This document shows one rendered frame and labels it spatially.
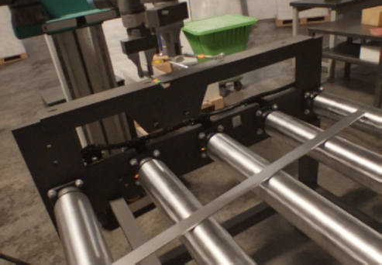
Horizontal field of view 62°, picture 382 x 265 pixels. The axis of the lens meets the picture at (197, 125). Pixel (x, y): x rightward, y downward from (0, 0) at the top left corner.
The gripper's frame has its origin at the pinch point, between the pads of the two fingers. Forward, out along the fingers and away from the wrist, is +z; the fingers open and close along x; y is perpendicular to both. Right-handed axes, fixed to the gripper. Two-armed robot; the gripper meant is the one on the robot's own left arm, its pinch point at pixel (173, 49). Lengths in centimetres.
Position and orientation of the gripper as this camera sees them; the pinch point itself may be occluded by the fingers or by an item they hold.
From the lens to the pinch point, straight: 102.8
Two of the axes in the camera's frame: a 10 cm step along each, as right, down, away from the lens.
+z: 1.3, 8.8, 4.5
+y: 7.7, 1.9, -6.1
